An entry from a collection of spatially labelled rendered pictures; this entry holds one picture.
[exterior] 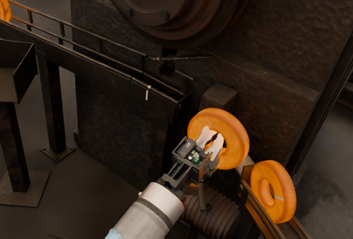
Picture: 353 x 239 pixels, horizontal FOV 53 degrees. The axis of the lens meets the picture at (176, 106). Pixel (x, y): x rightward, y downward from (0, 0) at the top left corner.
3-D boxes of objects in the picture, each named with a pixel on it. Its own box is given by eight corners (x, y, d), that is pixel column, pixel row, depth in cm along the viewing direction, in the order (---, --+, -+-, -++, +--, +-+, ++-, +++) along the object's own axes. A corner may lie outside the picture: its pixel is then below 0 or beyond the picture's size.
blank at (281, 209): (263, 211, 99) (252, 214, 98) (258, 156, 99) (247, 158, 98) (299, 229, 85) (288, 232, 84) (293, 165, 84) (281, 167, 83)
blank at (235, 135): (197, 97, 87) (189, 104, 84) (255, 123, 80) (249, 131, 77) (191, 145, 96) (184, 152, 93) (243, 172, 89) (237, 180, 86)
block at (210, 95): (205, 133, 127) (218, 78, 111) (224, 144, 123) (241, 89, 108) (188, 149, 119) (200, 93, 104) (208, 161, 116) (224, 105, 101)
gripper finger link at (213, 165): (227, 152, 81) (206, 180, 77) (226, 155, 82) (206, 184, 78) (209, 141, 83) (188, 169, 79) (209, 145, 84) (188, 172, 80)
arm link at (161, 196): (173, 232, 74) (137, 206, 77) (186, 213, 76) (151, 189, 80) (171, 217, 67) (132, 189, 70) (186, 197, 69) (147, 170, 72)
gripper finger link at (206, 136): (222, 117, 81) (200, 145, 77) (221, 131, 86) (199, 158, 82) (211, 111, 83) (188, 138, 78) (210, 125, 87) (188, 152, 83)
